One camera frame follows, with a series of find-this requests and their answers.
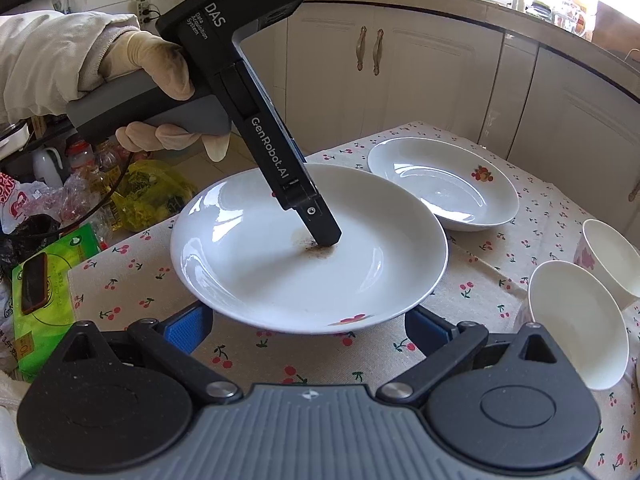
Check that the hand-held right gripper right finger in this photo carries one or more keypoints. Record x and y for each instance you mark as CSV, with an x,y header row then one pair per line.
x,y
425,330

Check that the person's left forearm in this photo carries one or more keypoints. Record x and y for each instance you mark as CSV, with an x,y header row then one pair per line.
x,y
45,60

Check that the white plastic jug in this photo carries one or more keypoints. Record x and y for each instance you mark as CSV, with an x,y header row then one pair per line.
x,y
47,167

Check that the yellow plastic bag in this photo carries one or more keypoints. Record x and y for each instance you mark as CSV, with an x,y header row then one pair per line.
x,y
150,195

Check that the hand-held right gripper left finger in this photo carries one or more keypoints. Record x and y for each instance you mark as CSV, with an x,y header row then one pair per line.
x,y
187,327

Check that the cherry print tablecloth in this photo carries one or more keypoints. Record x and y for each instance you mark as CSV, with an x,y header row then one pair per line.
x,y
490,280

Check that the white power strip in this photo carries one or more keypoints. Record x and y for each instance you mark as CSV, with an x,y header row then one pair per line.
x,y
144,10

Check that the clear glass mug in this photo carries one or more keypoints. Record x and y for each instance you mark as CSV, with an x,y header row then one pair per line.
x,y
570,17

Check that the smartphone in brown case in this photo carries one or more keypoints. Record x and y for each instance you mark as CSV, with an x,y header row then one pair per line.
x,y
34,282

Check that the person's left hand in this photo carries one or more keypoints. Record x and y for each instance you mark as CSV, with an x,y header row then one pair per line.
x,y
145,52

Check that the white plate with fruit print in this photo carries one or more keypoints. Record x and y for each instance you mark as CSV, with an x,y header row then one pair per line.
x,y
430,180

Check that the white bowl with pink flowers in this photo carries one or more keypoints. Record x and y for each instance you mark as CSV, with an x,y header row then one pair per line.
x,y
615,260

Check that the large white plate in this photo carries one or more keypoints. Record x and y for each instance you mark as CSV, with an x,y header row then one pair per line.
x,y
240,270

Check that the yellow cooking oil bottle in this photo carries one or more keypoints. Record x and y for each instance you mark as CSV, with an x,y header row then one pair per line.
x,y
110,170

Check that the white cloth garment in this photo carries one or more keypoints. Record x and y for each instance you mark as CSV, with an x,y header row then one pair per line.
x,y
10,425

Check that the green tissue packet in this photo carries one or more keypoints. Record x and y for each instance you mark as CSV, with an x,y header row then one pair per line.
x,y
65,285

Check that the red and white plastic bag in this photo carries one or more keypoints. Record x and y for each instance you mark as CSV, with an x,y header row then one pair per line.
x,y
12,202

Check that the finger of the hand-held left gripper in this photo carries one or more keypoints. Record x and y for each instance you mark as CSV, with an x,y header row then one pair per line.
x,y
322,227

